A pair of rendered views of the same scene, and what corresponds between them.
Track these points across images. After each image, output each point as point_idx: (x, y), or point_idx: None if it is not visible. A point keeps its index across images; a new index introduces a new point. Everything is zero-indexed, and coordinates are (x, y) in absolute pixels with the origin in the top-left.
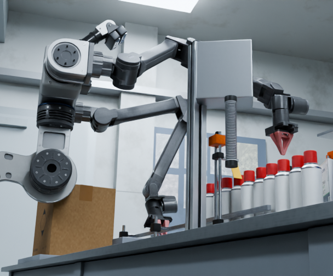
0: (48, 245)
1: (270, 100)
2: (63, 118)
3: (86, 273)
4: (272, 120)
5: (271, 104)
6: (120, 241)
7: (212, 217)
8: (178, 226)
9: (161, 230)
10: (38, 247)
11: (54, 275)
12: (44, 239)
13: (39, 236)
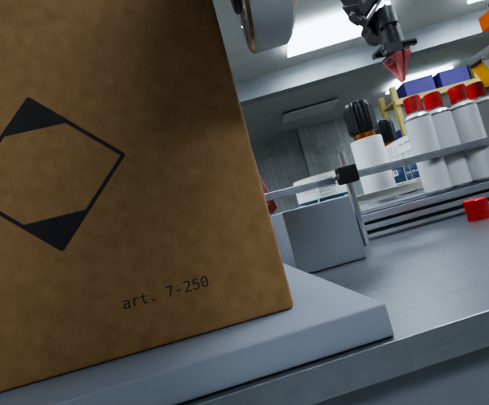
0: (252, 262)
1: (373, 10)
2: None
3: None
4: (392, 34)
5: (388, 14)
6: (343, 208)
7: (475, 141)
8: (371, 170)
9: (308, 187)
10: (6, 323)
11: None
12: (125, 253)
13: None
